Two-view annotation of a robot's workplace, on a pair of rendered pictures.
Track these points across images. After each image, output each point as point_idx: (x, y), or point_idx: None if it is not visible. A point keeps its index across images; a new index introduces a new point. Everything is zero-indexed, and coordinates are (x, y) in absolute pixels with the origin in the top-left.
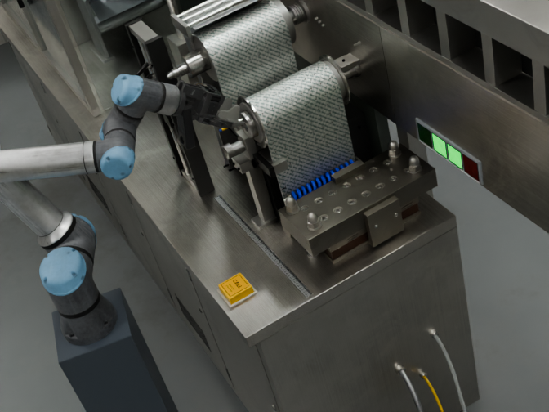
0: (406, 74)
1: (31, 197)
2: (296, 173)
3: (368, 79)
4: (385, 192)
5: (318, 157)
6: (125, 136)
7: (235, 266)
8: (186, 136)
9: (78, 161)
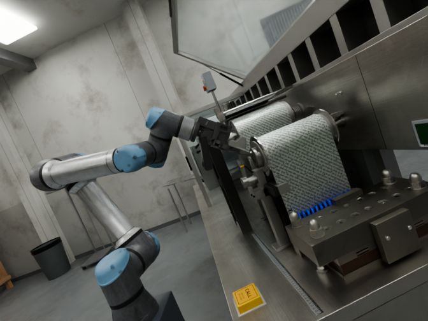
0: (392, 78)
1: (107, 210)
2: (300, 197)
3: (352, 123)
4: (390, 204)
5: (317, 185)
6: (144, 143)
7: (253, 279)
8: (204, 158)
9: (102, 158)
